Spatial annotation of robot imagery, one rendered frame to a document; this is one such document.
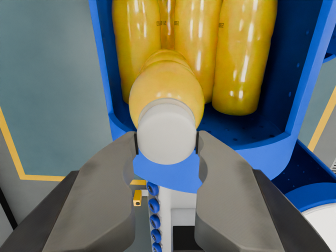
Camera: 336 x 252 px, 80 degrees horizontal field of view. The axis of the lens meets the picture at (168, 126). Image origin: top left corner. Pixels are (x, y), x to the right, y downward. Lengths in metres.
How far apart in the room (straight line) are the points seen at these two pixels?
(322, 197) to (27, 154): 2.00
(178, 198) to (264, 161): 0.49
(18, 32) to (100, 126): 0.79
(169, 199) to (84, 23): 1.17
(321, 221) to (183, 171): 0.56
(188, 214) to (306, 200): 0.34
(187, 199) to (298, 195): 0.32
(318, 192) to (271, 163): 0.47
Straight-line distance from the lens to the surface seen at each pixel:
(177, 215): 0.72
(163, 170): 0.23
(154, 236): 0.78
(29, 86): 1.77
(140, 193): 0.71
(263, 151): 0.23
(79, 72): 1.56
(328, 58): 0.98
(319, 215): 0.71
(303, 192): 0.71
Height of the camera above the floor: 1.40
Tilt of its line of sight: 62 degrees down
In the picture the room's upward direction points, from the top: 179 degrees counter-clockwise
